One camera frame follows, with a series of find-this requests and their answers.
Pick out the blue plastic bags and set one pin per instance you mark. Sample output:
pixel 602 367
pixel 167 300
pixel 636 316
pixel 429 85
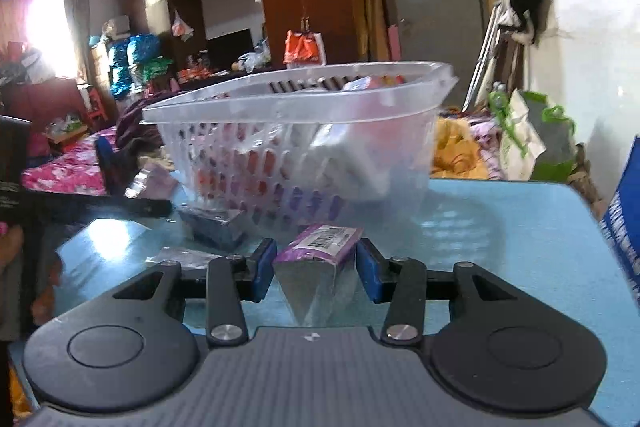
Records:
pixel 132 62

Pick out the white packet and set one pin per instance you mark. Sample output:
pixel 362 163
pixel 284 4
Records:
pixel 350 162

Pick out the dark television screen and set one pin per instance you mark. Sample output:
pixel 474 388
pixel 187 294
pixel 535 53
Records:
pixel 230 47

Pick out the clear plastic basket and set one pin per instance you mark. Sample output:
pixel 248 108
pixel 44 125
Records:
pixel 300 107

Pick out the maroon blanket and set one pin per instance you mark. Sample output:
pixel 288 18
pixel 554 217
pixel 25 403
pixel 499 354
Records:
pixel 137 127

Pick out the yellow blanket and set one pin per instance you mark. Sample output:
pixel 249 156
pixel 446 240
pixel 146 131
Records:
pixel 460 152

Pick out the white green shopping bag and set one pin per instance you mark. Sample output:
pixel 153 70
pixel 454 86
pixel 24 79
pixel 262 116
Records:
pixel 525 132

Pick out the pink roll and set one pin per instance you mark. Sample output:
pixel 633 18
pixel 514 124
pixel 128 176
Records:
pixel 394 43

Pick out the pink hanging bag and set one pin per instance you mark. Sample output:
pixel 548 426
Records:
pixel 181 26

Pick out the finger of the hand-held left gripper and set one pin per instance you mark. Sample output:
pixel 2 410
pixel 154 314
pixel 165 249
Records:
pixel 110 208
pixel 107 167

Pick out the blue woven bag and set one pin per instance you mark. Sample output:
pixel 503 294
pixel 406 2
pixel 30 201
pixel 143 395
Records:
pixel 625 227

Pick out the purple plastic packet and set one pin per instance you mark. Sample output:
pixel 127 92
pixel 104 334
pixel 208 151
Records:
pixel 320 252

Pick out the curtain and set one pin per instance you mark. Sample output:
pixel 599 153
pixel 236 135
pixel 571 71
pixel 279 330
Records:
pixel 75 27

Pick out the dark wooden cabinet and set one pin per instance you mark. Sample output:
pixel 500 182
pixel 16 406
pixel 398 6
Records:
pixel 40 102

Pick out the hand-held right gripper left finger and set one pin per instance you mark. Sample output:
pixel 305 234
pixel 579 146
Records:
pixel 262 272

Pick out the person's left hand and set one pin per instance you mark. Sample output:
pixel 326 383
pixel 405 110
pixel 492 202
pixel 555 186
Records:
pixel 47 287

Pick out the pink floral blanket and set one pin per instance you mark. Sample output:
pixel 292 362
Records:
pixel 65 172

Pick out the orange white plastic bag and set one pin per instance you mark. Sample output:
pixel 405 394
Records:
pixel 305 49

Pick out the metal folding frame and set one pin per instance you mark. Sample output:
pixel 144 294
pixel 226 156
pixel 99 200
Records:
pixel 482 57

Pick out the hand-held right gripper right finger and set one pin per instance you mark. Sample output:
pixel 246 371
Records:
pixel 370 274

